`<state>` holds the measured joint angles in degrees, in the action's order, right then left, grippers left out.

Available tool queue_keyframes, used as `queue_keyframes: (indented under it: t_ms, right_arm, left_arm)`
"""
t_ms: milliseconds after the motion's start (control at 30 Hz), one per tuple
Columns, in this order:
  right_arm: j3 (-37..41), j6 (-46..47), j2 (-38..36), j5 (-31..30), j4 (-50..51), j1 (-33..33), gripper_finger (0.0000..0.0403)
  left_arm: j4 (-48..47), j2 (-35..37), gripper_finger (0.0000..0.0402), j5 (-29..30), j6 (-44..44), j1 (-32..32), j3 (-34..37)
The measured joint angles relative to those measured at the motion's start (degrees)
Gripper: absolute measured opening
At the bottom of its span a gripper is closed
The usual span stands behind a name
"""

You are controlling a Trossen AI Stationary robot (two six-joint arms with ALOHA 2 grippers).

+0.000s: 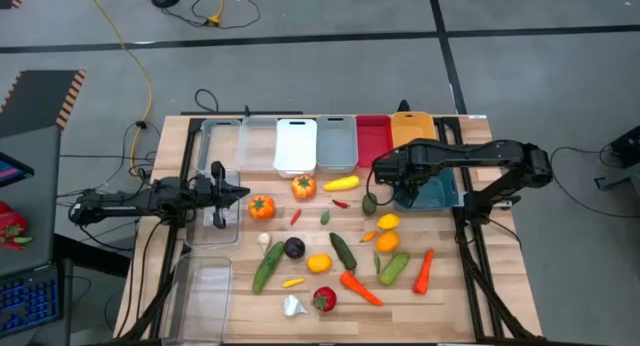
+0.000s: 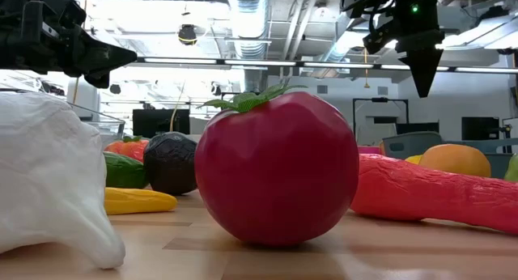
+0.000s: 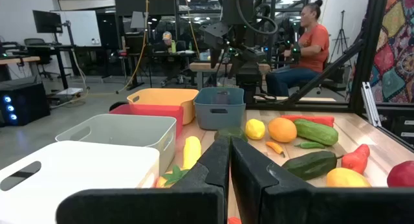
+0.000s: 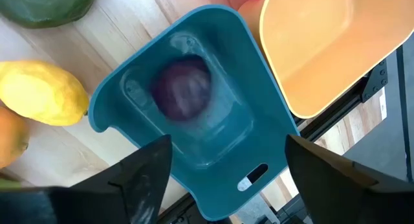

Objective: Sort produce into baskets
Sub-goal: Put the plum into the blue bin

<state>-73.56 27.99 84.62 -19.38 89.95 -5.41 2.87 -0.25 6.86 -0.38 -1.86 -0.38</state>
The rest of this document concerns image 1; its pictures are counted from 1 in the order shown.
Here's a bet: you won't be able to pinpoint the black table frame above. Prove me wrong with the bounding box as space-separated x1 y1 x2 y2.
434 116 544 343
113 116 207 346

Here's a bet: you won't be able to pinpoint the yellow orange fruit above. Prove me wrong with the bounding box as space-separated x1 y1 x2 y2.
306 253 334 275

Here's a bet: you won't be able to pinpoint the large black striped mat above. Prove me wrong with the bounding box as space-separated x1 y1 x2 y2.
0 69 88 140

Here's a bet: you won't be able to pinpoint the grey plastic bin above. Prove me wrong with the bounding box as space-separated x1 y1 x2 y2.
315 114 359 175

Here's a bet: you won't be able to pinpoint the frosted translucent plastic bin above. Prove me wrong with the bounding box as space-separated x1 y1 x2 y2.
238 116 279 171

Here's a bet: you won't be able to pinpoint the large white garlic bulb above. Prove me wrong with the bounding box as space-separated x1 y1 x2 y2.
283 294 309 318

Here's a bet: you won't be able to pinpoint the grey side desk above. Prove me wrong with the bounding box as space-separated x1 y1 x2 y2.
0 125 64 280

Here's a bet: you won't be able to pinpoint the orange plastic bin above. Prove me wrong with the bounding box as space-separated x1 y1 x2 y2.
390 110 438 150

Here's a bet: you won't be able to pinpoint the black floor cables bundle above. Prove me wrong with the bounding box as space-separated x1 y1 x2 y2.
54 119 164 237

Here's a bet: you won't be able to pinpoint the black equipment box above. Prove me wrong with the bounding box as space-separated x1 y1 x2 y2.
593 124 640 192

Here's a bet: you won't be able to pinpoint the short light green cucumber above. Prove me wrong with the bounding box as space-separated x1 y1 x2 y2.
378 251 411 288

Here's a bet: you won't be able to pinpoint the long black floor cable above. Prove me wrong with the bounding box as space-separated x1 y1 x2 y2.
549 144 640 220

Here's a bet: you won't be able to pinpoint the black right table frame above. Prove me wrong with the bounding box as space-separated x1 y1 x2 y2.
434 116 544 343

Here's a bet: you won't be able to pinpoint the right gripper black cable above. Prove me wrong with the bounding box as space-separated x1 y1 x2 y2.
365 155 396 208

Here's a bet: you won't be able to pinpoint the black bar behind table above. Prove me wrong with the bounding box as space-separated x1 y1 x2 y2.
179 105 304 118

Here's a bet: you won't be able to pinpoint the red toy bell pepper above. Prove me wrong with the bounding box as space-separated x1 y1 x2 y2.
0 200 29 240

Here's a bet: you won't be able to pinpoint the large clear plastic bin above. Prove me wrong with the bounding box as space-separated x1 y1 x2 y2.
160 252 234 346

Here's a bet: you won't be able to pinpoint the teal plastic bin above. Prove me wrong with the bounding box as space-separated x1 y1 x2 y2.
392 165 461 212

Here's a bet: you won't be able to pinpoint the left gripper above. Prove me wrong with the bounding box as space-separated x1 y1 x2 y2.
192 160 251 231

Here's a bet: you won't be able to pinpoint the long light green cucumber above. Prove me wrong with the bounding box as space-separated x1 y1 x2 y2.
251 240 286 295

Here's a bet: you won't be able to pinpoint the clear plastic bin with handle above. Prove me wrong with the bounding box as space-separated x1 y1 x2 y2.
197 118 244 173

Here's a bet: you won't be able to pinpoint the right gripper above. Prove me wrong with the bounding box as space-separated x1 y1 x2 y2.
373 141 427 200

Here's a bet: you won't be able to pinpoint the long orange carrot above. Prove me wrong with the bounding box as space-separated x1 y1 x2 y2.
339 270 385 307

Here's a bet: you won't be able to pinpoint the black looped floor cable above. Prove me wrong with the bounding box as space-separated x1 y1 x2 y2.
160 0 262 31

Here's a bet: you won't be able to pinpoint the yellow lemon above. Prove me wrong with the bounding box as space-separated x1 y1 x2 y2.
376 213 402 231

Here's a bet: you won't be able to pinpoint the dark green cucumber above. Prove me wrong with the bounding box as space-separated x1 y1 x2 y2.
328 232 358 273

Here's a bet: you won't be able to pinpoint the black left table frame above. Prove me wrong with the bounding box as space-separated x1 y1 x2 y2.
113 116 207 346

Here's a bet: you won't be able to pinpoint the yellow floor cable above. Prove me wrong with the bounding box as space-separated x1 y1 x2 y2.
79 0 154 177

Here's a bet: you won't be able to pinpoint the yellow plug cable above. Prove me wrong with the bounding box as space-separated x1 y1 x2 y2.
203 0 232 27

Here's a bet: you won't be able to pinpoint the red plastic bin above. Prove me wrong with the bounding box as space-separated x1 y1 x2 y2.
355 114 395 169

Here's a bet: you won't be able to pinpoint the red tomato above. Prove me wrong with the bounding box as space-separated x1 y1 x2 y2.
312 286 338 313

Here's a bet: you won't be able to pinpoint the red and green toy chilies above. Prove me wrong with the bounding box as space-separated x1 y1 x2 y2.
0 234 34 252

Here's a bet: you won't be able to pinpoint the straight orange carrot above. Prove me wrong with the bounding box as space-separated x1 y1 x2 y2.
412 248 436 296

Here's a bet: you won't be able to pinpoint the black cable loop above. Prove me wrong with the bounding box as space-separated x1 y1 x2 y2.
193 88 220 115

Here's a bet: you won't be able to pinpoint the white plastic bin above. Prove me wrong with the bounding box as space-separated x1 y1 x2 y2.
272 118 319 179

